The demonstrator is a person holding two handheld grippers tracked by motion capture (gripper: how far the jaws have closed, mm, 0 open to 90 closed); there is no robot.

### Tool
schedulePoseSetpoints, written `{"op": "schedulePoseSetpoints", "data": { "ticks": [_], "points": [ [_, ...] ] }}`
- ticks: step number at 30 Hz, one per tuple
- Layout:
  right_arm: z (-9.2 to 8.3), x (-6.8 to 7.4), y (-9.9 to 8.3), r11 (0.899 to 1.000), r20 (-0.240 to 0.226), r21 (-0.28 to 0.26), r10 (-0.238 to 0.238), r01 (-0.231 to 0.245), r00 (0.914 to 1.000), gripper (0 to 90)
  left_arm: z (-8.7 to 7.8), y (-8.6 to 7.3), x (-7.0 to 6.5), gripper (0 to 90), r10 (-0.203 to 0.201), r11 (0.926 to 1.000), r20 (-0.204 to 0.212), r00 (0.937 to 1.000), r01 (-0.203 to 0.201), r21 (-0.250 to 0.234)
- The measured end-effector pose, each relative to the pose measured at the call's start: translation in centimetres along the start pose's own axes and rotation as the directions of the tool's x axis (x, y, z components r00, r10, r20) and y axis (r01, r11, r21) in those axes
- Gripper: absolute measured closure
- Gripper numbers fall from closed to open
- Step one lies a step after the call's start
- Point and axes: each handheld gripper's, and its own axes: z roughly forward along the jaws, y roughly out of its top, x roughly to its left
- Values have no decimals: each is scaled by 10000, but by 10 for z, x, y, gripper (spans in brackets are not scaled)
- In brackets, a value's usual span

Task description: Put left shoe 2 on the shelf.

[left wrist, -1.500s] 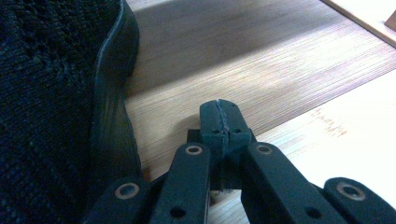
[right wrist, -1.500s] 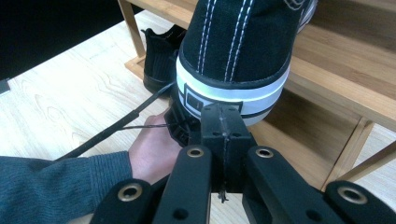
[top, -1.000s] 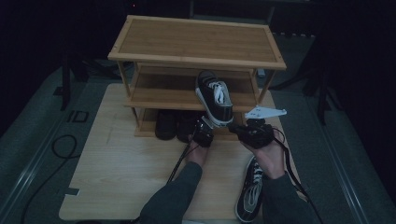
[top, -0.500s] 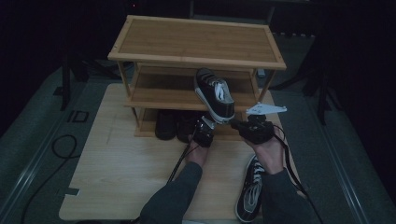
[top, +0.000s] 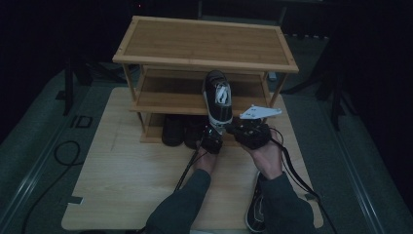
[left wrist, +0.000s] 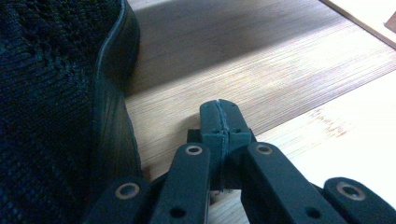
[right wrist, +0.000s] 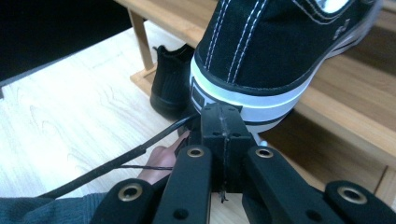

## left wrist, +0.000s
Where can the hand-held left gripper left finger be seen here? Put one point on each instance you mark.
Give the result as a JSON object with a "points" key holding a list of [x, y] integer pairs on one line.
{"points": [[213, 124]]}

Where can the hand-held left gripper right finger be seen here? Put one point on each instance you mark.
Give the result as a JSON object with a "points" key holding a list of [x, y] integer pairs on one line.
{"points": [[236, 124]]}

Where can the wooden three-tier shoe rack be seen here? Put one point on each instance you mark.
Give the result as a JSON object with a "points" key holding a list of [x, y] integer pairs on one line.
{"points": [[218, 56]]}

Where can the black knit shoe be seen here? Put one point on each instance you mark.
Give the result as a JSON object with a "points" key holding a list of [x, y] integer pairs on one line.
{"points": [[56, 102]]}

